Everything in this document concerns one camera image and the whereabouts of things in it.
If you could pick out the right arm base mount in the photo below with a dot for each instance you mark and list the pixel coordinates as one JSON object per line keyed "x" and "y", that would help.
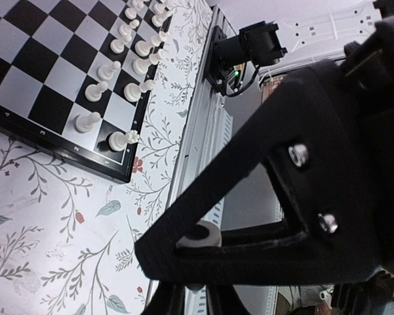
{"x": 223, "y": 54}

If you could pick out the white pawn seventh row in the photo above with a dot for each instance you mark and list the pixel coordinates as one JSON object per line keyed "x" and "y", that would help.
{"x": 85, "y": 123}

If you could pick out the floral patterned table mat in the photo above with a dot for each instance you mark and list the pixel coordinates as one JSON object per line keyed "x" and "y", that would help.
{"x": 67, "y": 234}

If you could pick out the white pawn fourth row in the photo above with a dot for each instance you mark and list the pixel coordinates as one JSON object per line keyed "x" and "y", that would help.
{"x": 126, "y": 29}

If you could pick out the white knight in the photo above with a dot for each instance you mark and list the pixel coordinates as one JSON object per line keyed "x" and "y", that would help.
{"x": 133, "y": 92}

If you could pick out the black grey chessboard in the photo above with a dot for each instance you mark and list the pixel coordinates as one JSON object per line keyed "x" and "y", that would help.
{"x": 50, "y": 52}

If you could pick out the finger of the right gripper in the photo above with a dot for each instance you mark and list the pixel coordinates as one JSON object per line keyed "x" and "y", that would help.
{"x": 249, "y": 203}

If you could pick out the white pawn fifth row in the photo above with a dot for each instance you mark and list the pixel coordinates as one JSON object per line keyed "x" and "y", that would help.
{"x": 132, "y": 12}

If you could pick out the white chess piece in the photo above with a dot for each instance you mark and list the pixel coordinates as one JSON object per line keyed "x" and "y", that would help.
{"x": 141, "y": 66}
{"x": 159, "y": 19}

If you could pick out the white pawn sixth row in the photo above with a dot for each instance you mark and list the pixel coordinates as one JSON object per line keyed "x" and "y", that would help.
{"x": 137, "y": 4}

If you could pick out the white piece corner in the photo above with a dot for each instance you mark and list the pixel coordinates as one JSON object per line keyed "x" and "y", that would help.
{"x": 160, "y": 8}

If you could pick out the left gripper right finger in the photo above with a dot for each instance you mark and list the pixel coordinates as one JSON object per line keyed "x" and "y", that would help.
{"x": 223, "y": 299}

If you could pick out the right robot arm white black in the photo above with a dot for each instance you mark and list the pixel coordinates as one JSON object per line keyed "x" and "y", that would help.
{"x": 314, "y": 33}

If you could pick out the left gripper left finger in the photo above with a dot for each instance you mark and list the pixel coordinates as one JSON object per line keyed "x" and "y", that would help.
{"x": 169, "y": 299}

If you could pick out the white rook corner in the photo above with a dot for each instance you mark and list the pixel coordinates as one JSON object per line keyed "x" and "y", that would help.
{"x": 118, "y": 141}

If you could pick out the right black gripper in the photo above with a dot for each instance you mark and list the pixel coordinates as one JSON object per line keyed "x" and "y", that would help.
{"x": 370, "y": 66}

